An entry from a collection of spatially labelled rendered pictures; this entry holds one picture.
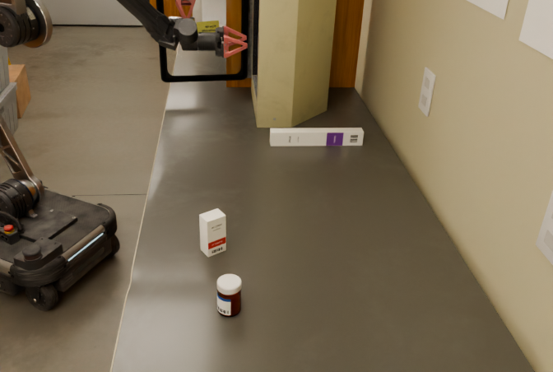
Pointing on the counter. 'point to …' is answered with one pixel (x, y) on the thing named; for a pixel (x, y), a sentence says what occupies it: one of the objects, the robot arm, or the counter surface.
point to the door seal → (243, 19)
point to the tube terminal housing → (295, 39)
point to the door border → (241, 17)
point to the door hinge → (250, 25)
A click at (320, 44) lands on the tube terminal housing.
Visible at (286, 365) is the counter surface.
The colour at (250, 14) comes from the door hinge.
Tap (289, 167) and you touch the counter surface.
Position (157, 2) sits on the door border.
